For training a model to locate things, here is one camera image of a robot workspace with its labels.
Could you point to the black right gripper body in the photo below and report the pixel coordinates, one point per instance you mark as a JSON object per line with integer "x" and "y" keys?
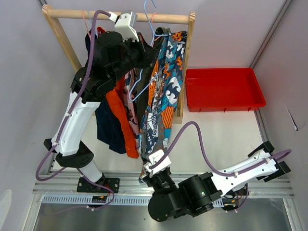
{"x": 160, "y": 185}

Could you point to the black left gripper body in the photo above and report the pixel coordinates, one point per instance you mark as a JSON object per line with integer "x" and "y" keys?
{"x": 132, "y": 53}

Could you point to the blue hanger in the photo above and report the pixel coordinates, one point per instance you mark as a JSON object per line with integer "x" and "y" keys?
{"x": 95, "y": 30}
{"x": 151, "y": 29}

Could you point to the olive green shorts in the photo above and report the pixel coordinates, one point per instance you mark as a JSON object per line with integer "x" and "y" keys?
{"x": 142, "y": 100}

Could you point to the pink shark print shorts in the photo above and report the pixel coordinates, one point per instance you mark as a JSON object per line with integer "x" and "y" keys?
{"x": 130, "y": 106}

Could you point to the blue orange patterned shorts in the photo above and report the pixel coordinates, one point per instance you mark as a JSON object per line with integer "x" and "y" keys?
{"x": 163, "y": 94}

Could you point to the navy blue shorts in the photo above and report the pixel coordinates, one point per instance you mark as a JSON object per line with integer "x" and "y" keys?
{"x": 109, "y": 128}

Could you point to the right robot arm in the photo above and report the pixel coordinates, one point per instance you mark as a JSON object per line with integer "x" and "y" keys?
{"x": 196, "y": 194}

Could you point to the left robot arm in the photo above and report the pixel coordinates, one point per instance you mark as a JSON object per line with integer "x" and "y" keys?
{"x": 110, "y": 57}

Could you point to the red plastic tray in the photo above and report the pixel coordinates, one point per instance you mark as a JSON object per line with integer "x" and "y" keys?
{"x": 223, "y": 89}

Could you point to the wooden clothes rack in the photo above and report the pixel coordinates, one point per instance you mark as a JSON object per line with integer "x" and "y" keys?
{"x": 53, "y": 15}

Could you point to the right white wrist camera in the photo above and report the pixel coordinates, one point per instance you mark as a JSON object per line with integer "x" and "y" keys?
{"x": 157, "y": 162}

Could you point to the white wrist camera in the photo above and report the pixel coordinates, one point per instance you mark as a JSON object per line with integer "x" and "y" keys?
{"x": 157, "y": 162}
{"x": 124, "y": 25}

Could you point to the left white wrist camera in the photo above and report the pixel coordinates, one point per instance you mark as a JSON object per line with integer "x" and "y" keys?
{"x": 124, "y": 25}

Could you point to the aluminium mounting rail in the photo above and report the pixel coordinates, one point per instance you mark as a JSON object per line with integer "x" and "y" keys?
{"x": 125, "y": 189}

